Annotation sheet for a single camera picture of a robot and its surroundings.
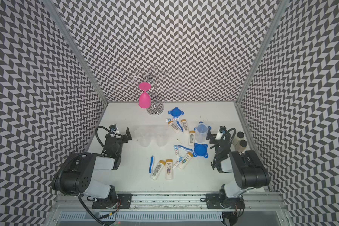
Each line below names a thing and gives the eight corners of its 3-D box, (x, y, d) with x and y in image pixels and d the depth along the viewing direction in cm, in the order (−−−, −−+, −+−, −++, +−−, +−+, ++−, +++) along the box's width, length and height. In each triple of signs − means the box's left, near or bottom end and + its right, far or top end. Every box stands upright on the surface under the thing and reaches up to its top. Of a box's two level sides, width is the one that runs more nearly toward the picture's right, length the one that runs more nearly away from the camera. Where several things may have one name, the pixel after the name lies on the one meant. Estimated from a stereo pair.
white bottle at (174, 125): (177, 133, 101) (177, 132, 99) (167, 123, 106) (167, 122, 105) (181, 130, 103) (181, 128, 101) (172, 121, 108) (172, 119, 106)
